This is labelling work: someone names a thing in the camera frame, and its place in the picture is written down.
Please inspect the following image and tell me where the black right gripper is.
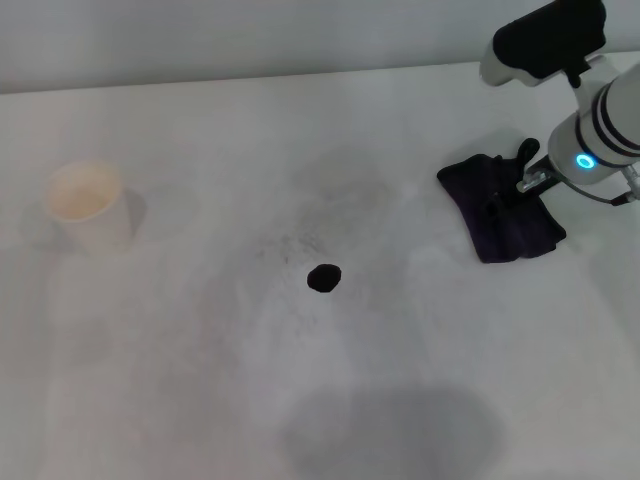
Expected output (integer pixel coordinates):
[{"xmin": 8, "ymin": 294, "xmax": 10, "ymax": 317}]
[{"xmin": 482, "ymin": 155, "xmax": 569, "ymax": 217}]

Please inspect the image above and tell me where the purple rag with black trim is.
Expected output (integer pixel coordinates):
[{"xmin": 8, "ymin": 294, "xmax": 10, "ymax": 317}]
[{"xmin": 436, "ymin": 137, "xmax": 568, "ymax": 265}]

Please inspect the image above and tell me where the white paper cup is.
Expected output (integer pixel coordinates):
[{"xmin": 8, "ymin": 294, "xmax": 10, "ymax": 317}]
[{"xmin": 44, "ymin": 159, "xmax": 133, "ymax": 254}]

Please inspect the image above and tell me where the black water stain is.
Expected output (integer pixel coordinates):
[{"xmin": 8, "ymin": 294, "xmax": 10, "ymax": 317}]
[{"xmin": 306, "ymin": 263, "xmax": 344, "ymax": 295}]

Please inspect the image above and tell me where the silver cable connector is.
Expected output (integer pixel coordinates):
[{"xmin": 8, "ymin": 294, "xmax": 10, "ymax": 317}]
[{"xmin": 516, "ymin": 169, "xmax": 548, "ymax": 194}]

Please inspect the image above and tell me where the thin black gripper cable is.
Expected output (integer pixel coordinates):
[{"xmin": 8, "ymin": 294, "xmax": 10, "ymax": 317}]
[{"xmin": 559, "ymin": 167, "xmax": 640, "ymax": 208}]

